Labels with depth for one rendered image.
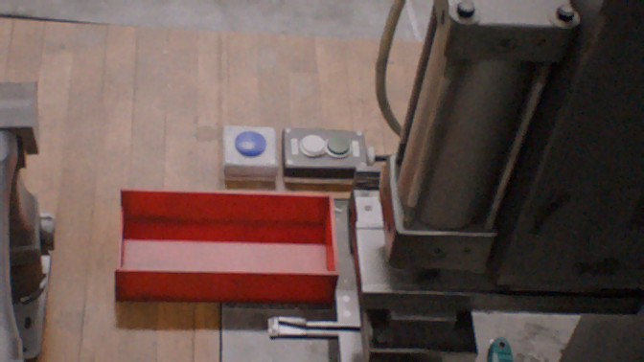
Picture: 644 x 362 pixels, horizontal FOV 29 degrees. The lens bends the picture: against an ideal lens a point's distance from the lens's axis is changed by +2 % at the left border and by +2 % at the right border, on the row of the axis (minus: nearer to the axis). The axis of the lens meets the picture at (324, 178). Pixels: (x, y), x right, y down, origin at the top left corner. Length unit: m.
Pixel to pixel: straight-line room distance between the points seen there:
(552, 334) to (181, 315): 0.43
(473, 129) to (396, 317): 0.24
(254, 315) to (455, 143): 0.52
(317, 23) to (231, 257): 1.71
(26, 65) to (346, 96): 0.42
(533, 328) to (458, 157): 0.53
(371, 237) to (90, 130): 0.55
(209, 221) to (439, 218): 0.51
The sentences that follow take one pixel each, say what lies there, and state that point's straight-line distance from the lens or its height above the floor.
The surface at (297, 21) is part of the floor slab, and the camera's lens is 3.09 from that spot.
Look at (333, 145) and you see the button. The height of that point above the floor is 0.94.
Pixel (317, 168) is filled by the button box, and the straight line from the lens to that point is 1.51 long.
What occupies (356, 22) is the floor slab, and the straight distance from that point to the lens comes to 3.12.
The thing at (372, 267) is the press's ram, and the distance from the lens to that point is 1.11.
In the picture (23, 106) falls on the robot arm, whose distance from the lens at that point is 0.99.
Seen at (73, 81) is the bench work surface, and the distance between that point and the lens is 1.64.
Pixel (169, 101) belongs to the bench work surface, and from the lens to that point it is 1.61.
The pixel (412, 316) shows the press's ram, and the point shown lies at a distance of 1.11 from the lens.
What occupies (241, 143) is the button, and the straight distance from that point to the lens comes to 1.52.
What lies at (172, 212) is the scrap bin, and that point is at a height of 0.92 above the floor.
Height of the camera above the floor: 2.06
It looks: 49 degrees down
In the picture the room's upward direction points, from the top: 10 degrees clockwise
